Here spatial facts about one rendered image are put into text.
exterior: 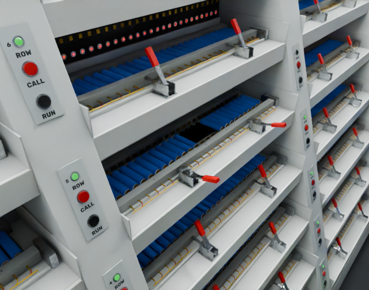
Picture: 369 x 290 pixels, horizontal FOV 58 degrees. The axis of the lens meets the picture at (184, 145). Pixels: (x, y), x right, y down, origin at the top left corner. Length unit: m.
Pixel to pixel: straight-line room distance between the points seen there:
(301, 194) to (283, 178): 0.12
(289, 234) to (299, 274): 0.19
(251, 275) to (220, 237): 0.20
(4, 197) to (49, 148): 0.08
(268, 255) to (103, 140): 0.67
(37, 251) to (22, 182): 0.14
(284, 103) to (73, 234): 0.69
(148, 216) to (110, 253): 0.10
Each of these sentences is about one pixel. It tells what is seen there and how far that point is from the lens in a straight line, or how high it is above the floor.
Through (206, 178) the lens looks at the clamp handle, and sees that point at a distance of 0.64.
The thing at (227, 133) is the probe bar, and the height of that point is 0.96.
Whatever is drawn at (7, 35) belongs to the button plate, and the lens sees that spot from 0.47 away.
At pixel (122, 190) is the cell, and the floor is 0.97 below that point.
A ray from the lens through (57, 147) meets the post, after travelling 0.48.
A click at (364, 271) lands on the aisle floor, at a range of 1.80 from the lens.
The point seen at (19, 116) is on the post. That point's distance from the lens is 0.46.
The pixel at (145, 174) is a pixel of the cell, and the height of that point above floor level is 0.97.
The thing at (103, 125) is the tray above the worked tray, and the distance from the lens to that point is 0.54.
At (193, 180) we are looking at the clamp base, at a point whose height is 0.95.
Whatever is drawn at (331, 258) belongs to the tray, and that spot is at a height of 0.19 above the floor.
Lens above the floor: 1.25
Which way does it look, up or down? 21 degrees down
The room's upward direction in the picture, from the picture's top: 15 degrees counter-clockwise
